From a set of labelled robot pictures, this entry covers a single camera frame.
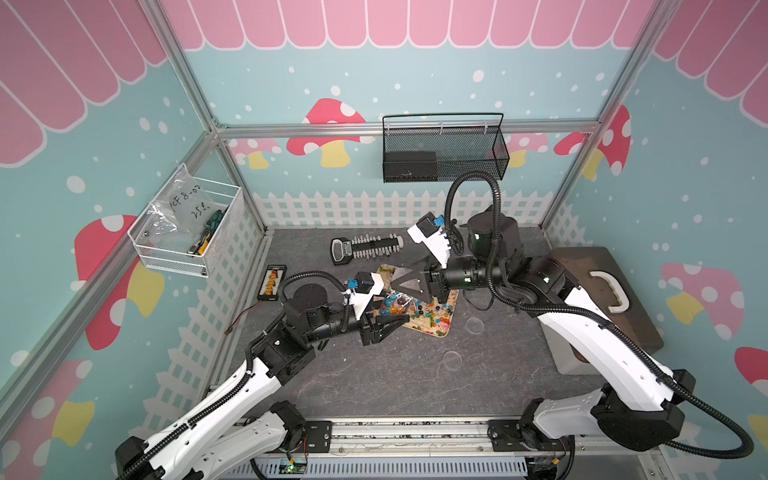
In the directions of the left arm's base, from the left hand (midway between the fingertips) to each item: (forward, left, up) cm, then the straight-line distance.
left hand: (402, 312), depth 62 cm
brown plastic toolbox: (+19, -53, -10) cm, 57 cm away
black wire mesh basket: (+57, -9, +4) cm, 58 cm away
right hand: (+2, +1, +9) cm, 10 cm away
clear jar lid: (+1, -16, -31) cm, 35 cm away
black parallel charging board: (+27, +44, -30) cm, 60 cm away
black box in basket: (+50, -2, +2) cm, 50 cm away
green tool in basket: (+21, +48, +3) cm, 52 cm away
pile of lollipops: (+15, -11, -30) cm, 35 cm away
